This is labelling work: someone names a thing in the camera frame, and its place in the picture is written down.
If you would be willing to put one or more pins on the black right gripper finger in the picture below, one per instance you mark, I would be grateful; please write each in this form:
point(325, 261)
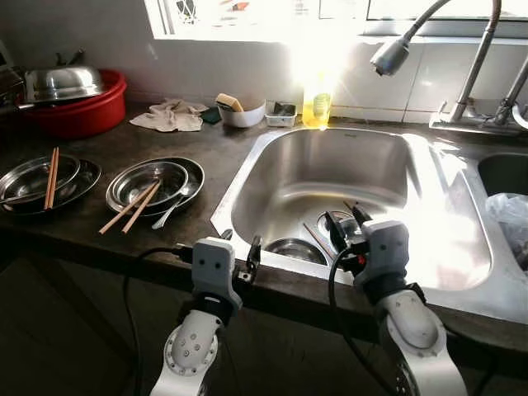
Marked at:
point(335, 229)
point(361, 214)

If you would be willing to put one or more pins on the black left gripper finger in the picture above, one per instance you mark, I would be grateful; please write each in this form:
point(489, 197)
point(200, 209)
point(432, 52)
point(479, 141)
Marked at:
point(255, 252)
point(228, 236)

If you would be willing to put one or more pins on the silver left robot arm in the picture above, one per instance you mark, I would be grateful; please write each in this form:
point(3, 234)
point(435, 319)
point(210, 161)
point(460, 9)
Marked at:
point(194, 351)

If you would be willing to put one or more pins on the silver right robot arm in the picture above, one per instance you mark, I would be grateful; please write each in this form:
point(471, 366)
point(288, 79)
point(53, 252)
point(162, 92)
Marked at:
point(412, 330)

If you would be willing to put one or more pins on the small steel bowl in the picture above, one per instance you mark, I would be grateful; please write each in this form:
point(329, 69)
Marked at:
point(293, 250)

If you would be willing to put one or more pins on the stainless steel sink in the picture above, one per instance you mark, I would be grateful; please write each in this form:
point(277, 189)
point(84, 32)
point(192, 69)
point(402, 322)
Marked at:
point(330, 165)

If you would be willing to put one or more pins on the steel spoon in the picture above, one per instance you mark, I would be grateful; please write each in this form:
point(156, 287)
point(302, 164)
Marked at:
point(169, 214)

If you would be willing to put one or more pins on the round steel plate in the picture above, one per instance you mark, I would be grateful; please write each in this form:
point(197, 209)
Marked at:
point(194, 177)
point(82, 186)

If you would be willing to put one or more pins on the wooden chopstick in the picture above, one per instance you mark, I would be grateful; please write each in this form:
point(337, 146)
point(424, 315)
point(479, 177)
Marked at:
point(142, 208)
point(54, 177)
point(129, 208)
point(49, 177)

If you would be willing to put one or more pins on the shallow steel bowl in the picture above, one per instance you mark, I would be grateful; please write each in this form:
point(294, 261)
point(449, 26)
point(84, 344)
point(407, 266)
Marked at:
point(136, 177)
point(25, 177)

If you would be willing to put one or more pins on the yellow dish soap bottle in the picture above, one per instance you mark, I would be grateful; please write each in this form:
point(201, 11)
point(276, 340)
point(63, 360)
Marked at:
point(317, 107)

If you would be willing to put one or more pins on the small white bowl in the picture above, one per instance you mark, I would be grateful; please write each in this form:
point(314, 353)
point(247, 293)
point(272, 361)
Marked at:
point(243, 117)

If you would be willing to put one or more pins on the green scrub pad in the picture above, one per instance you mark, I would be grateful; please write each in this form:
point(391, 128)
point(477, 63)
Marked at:
point(210, 116)

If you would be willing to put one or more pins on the small white soap dish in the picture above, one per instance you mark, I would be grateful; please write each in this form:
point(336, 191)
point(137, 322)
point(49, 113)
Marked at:
point(280, 120)

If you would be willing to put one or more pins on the beige cloth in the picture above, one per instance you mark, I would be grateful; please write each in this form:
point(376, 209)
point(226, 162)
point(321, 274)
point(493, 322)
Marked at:
point(169, 117)

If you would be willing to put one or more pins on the yellow sponge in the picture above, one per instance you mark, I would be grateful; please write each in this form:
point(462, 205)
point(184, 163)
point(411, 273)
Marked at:
point(229, 102)

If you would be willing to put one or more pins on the clear plastic bag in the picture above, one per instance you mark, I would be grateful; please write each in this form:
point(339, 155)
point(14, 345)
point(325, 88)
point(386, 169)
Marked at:
point(507, 214)

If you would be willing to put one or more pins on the chrome faucet with spray head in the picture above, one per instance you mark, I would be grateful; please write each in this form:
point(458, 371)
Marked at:
point(389, 56)

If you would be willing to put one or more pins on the plain chrome tap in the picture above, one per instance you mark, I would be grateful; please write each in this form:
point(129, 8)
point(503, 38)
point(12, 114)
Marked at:
point(516, 87)

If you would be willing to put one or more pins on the domed steel lid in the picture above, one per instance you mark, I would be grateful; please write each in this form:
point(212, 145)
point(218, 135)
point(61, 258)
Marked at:
point(62, 82)

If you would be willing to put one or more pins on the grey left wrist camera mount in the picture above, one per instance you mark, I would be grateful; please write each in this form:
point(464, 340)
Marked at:
point(214, 268)

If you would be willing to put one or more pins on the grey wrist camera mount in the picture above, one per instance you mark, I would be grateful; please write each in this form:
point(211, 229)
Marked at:
point(386, 247)
point(214, 268)

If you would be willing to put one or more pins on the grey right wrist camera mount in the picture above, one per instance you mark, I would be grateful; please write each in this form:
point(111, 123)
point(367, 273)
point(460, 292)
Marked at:
point(386, 247)

